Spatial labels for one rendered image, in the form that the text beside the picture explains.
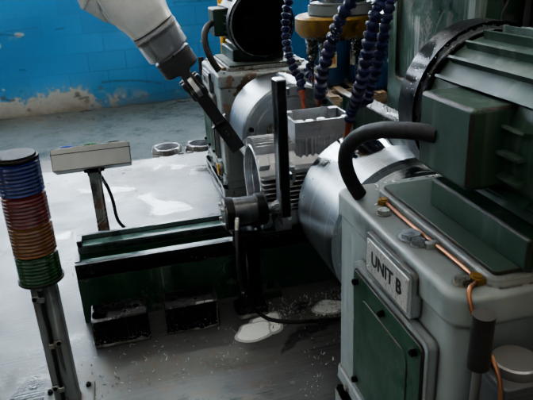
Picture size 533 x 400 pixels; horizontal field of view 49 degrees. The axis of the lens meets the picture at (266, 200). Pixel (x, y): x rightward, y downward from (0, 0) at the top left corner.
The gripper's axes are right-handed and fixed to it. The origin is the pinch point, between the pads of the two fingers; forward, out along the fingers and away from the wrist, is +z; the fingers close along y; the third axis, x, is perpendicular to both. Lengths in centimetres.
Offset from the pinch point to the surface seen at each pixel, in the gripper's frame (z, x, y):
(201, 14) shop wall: 57, -57, 549
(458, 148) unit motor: -11, -15, -72
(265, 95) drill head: 2.5, -12.4, 15.5
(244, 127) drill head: 5.9, -4.3, 15.6
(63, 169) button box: -11.5, 33.5, 12.3
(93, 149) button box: -10.9, 25.9, 13.7
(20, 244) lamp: -18, 32, -39
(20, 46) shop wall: -22, 115, 544
